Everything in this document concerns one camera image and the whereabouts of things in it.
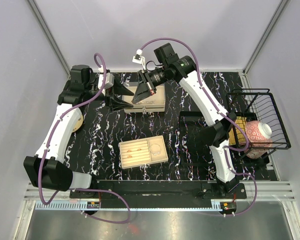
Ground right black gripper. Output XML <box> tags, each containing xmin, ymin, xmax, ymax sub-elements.
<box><xmin>132</xmin><ymin>65</ymin><xmax>168</xmax><ymax>105</ymax></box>

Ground beige jewelry drawer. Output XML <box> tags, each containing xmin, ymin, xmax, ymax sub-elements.
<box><xmin>124</xmin><ymin>85</ymin><xmax>166</xmax><ymax>114</ymax></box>

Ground pearl bracelet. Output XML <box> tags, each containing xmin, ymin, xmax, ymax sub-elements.
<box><xmin>149</xmin><ymin>143</ymin><xmax>162</xmax><ymax>157</ymax></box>

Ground beige ring tray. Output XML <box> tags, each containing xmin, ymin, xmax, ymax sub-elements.
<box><xmin>119</xmin><ymin>135</ymin><xmax>169</xmax><ymax>169</ymax></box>

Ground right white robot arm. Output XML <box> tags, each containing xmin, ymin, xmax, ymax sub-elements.
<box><xmin>131</xmin><ymin>43</ymin><xmax>239</xmax><ymax>199</ymax></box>

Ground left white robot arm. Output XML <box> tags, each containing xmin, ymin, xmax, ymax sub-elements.
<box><xmin>23</xmin><ymin>64</ymin><xmax>133</xmax><ymax>198</ymax></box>

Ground yellow patterned plate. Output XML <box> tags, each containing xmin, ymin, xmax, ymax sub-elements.
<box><xmin>72</xmin><ymin>115</ymin><xmax>84</xmax><ymax>133</ymax></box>

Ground gold rings in tray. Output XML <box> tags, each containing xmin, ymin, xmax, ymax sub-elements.
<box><xmin>126</xmin><ymin>148</ymin><xmax>143</xmax><ymax>159</ymax></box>

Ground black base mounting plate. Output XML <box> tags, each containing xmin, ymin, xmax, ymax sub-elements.
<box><xmin>69</xmin><ymin>179</ymin><xmax>248</xmax><ymax>201</ymax></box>

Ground yellow woven bamboo plate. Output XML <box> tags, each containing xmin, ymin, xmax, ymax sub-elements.
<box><xmin>229</xmin><ymin>116</ymin><xmax>247</xmax><ymax>146</ymax></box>

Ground white pink patterned bowl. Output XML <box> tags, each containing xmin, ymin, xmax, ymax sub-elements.
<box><xmin>244</xmin><ymin>120</ymin><xmax>273</xmax><ymax>159</ymax></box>

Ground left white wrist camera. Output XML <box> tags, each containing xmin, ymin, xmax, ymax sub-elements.
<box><xmin>97</xmin><ymin>67</ymin><xmax>115</xmax><ymax>90</ymax></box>

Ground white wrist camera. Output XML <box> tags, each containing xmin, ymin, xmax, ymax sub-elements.
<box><xmin>132</xmin><ymin>49</ymin><xmax>147</xmax><ymax>70</ymax></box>
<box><xmin>97</xmin><ymin>67</ymin><xmax>115</xmax><ymax>90</ymax></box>

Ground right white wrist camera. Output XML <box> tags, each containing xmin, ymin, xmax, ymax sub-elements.
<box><xmin>132</xmin><ymin>49</ymin><xmax>147</xmax><ymax>70</ymax></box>

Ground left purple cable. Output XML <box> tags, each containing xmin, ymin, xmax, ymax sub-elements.
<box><xmin>37</xmin><ymin>52</ymin><xmax>131</xmax><ymax>224</ymax></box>

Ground purple cable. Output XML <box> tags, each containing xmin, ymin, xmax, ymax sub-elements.
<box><xmin>139</xmin><ymin>37</ymin><xmax>258</xmax><ymax>216</ymax></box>
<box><xmin>37</xmin><ymin>52</ymin><xmax>131</xmax><ymax>224</ymax></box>

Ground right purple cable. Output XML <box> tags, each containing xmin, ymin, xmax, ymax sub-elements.
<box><xmin>139</xmin><ymin>37</ymin><xmax>258</xmax><ymax>216</ymax></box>

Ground black wire dish rack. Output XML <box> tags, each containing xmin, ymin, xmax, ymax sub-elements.
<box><xmin>227</xmin><ymin>88</ymin><xmax>291</xmax><ymax>152</ymax></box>

